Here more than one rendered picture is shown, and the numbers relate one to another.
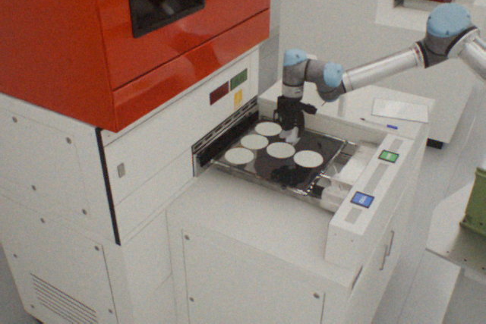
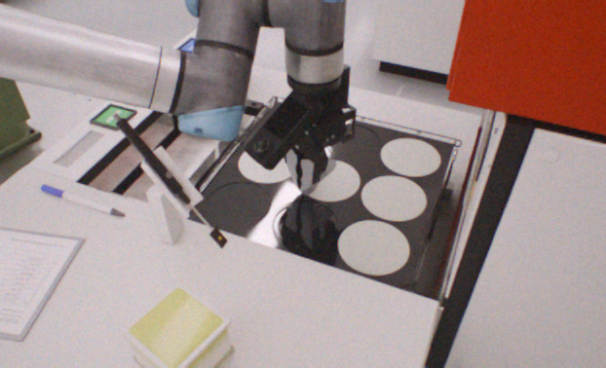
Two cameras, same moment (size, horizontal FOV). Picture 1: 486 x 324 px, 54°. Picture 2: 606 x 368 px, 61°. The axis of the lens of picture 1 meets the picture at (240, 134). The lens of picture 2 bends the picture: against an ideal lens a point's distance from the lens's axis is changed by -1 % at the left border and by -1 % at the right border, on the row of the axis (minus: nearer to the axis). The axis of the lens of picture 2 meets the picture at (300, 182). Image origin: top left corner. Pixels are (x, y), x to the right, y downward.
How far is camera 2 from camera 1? 2.10 m
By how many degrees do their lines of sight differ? 105
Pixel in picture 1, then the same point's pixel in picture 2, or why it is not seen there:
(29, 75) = not seen: outside the picture
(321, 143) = (236, 207)
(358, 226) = not seen: hidden behind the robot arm
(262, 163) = (359, 143)
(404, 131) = (31, 184)
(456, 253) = (80, 98)
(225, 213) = (395, 118)
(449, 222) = (54, 136)
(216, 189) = not seen: hidden behind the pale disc
